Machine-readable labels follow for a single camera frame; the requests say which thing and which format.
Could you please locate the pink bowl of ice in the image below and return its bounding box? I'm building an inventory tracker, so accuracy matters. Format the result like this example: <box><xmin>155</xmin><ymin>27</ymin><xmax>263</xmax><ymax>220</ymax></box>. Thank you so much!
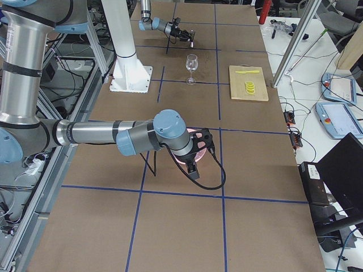
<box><xmin>173</xmin><ymin>128</ymin><xmax>206</xmax><ymax>165</ymax></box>

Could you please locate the clear wine glass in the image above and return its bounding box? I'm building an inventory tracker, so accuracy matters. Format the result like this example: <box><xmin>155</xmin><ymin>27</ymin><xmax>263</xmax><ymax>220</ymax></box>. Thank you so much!
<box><xmin>185</xmin><ymin>54</ymin><xmax>199</xmax><ymax>85</ymax></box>

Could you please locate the yellow plastic knife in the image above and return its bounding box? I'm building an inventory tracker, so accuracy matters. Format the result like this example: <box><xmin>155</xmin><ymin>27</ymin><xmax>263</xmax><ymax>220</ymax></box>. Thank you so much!
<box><xmin>235</xmin><ymin>70</ymin><xmax>260</xmax><ymax>74</ymax></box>

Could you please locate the bamboo cutting board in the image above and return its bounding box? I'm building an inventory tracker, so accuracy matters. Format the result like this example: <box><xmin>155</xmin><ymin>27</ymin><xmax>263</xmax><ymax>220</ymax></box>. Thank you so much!
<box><xmin>229</xmin><ymin>65</ymin><xmax>269</xmax><ymax>101</ymax></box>

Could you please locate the lemon slices stack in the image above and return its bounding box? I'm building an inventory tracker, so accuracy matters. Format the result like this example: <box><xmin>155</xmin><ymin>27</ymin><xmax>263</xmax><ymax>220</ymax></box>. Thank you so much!
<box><xmin>244</xmin><ymin>81</ymin><xmax>255</xmax><ymax>95</ymax></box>

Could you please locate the red fire extinguisher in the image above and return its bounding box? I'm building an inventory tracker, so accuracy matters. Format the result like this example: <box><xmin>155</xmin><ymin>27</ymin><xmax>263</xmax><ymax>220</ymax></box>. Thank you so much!
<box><xmin>259</xmin><ymin>0</ymin><xmax>272</xmax><ymax>25</ymax></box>

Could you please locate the black computer box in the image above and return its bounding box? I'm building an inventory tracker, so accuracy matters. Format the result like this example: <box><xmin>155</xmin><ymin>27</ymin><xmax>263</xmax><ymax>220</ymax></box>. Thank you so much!
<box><xmin>298</xmin><ymin>133</ymin><xmax>362</xmax><ymax>252</ymax></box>

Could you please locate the upper teach pendant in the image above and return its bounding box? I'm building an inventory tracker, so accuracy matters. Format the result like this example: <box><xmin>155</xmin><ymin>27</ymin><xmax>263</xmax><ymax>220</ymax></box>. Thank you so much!
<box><xmin>321</xmin><ymin>73</ymin><xmax>357</xmax><ymax>105</ymax></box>

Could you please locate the teach pendant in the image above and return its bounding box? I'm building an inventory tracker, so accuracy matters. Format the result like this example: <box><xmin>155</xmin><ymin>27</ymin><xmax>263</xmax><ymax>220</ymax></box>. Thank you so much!
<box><xmin>321</xmin><ymin>73</ymin><xmax>357</xmax><ymax>105</ymax></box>
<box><xmin>315</xmin><ymin>102</ymin><xmax>362</xmax><ymax>139</ymax></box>

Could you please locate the lower teach pendant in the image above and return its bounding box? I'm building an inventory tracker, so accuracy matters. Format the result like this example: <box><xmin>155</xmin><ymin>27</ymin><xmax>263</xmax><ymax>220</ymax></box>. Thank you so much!
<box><xmin>315</xmin><ymin>102</ymin><xmax>362</xmax><ymax>139</ymax></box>

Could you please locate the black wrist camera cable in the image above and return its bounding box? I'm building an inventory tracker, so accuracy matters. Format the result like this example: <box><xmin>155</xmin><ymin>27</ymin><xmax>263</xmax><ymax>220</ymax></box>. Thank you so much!
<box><xmin>167</xmin><ymin>147</ymin><xmax>227</xmax><ymax>190</ymax></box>

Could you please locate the white camera pillar base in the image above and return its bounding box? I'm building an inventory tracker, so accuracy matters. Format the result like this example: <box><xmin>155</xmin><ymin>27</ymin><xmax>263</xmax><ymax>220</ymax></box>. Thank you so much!
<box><xmin>102</xmin><ymin>0</ymin><xmax>153</xmax><ymax>94</ymax></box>

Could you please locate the aluminium frame post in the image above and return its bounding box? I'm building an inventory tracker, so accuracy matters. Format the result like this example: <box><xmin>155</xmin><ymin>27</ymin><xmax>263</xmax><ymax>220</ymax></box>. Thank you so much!
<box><xmin>272</xmin><ymin>0</ymin><xmax>321</xmax><ymax>88</ymax></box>

